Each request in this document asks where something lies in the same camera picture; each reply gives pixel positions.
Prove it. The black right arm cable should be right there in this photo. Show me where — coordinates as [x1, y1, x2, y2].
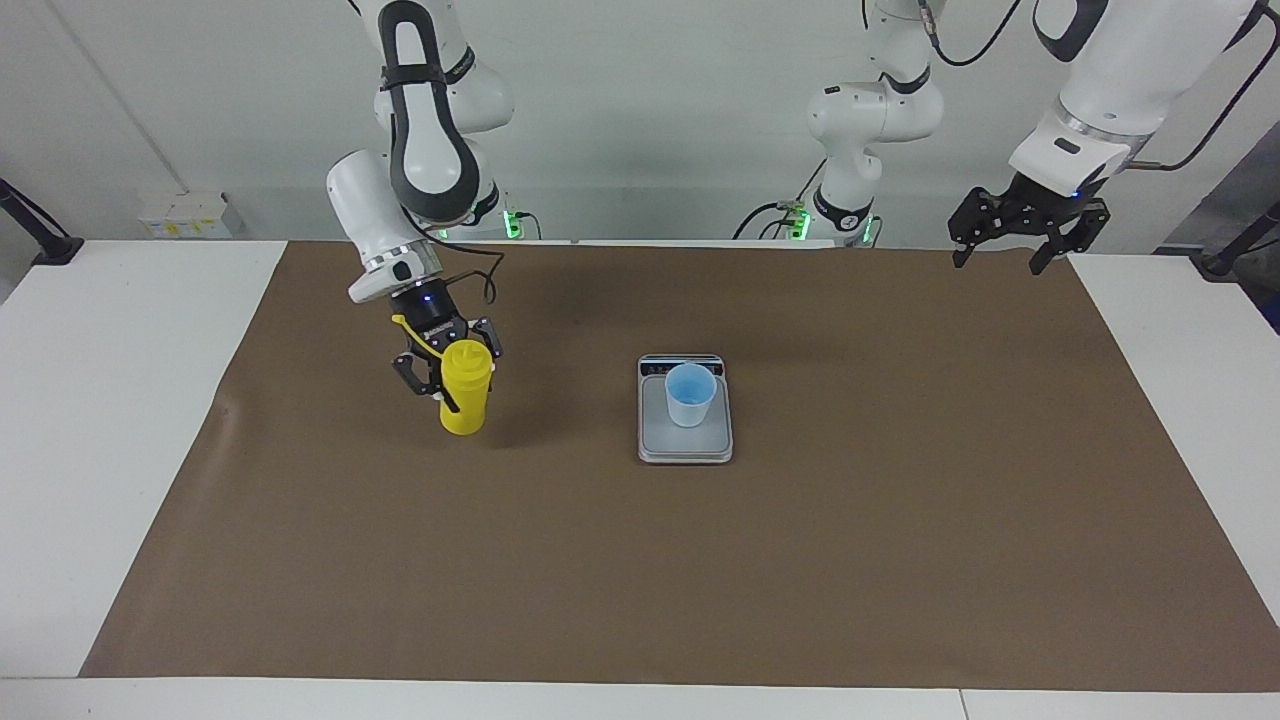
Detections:
[430, 225, 506, 306]

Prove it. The silver digital kitchen scale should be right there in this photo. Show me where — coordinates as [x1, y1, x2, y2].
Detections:
[637, 354, 734, 465]

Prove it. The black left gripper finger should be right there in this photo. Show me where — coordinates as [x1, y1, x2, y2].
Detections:
[1030, 198, 1111, 276]
[948, 188, 1011, 269]

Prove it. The black clamp stand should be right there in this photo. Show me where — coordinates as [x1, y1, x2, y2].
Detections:
[1190, 200, 1280, 278]
[0, 178, 85, 266]

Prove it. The yellow squeeze bottle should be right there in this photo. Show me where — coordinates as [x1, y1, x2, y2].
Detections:
[393, 315, 494, 436]

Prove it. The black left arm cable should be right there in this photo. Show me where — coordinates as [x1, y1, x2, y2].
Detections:
[918, 0, 1280, 173]

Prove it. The white yellow socket box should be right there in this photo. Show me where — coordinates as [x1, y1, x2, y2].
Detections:
[138, 192, 233, 239]

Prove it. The brown table mat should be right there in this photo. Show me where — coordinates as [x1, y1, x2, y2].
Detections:
[80, 240, 1280, 693]

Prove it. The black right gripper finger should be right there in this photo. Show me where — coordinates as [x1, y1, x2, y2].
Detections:
[393, 348, 461, 414]
[470, 318, 504, 386]

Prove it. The black left base cable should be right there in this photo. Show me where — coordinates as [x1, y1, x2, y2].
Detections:
[733, 160, 831, 241]

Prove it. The light blue plastic cup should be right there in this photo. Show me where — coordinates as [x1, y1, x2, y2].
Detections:
[665, 363, 718, 429]

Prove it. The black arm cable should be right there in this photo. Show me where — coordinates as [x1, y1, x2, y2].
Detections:
[918, 0, 1280, 173]
[430, 225, 506, 306]

